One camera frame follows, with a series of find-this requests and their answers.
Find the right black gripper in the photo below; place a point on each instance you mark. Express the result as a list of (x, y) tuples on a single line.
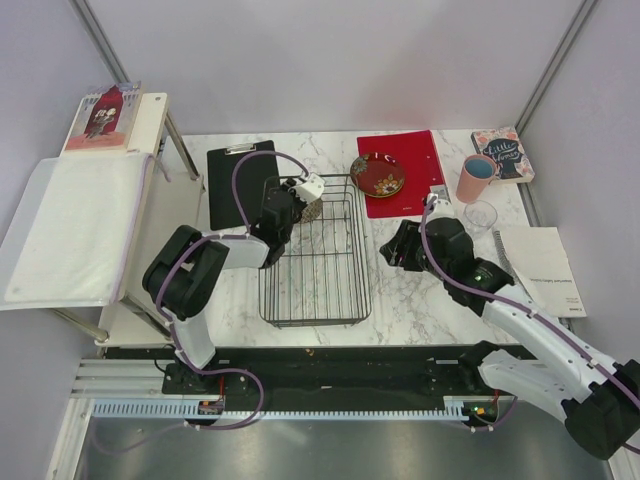
[(407, 233)]

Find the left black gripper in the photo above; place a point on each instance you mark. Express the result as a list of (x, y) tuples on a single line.
[(289, 183)]

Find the patterned ceramic bowl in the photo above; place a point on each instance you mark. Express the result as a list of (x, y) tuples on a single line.
[(312, 211)]

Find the dark brown floral plate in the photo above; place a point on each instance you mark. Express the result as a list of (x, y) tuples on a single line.
[(377, 175)]

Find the grey wire dish rack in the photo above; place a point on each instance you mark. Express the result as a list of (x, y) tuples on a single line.
[(322, 278)]

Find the clear drinking glass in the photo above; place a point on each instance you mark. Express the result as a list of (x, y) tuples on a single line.
[(479, 217)]

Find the pink plastic cup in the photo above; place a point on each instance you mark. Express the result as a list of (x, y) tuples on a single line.
[(469, 189)]

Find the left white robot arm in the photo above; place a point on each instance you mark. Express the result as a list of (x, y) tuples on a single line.
[(182, 277)]

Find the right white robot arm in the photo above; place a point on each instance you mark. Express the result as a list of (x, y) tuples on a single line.
[(595, 397)]

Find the black clipboard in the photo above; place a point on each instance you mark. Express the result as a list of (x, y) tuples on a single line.
[(251, 179)]

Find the red folder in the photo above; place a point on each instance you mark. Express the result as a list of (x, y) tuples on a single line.
[(416, 153)]

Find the white spiral notebook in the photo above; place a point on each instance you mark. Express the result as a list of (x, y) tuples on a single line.
[(536, 258)]

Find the Little Women book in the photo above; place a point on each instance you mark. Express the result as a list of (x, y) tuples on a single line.
[(504, 147)]

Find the red cover book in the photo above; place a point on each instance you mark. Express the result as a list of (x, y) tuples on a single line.
[(105, 118)]

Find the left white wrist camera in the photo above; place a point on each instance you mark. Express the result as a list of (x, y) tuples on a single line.
[(307, 189)]

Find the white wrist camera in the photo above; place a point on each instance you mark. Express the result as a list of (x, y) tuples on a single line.
[(307, 189), (436, 207)]

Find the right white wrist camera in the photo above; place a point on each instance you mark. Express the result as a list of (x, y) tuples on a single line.
[(436, 207)]

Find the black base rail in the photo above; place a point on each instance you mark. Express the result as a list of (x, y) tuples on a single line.
[(406, 373)]

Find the light blue cable duct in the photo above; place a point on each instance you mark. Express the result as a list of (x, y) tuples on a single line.
[(429, 409)]

